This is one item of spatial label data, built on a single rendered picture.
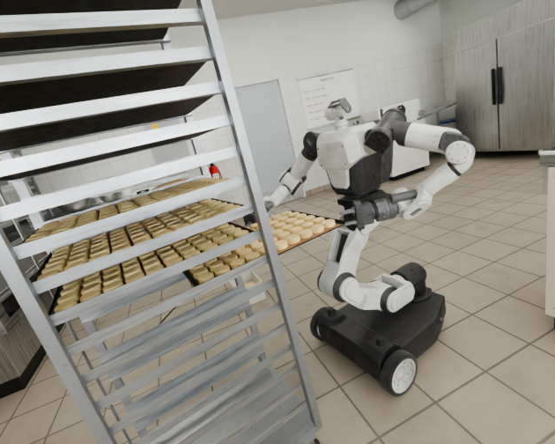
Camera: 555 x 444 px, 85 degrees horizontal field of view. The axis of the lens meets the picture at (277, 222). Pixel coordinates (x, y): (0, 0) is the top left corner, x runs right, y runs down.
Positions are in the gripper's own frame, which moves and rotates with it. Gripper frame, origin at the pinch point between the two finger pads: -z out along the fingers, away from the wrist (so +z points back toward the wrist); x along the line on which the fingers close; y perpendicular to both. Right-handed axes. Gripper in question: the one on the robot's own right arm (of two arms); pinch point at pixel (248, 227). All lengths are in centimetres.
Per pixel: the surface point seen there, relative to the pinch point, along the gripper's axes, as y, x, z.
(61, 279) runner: -17, 18, -76
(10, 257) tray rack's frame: -19, 27, -82
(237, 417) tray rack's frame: -12, -72, -38
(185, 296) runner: 1, 1, -58
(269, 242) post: 23.2, 6.8, -40.0
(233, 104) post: 23, 49, -40
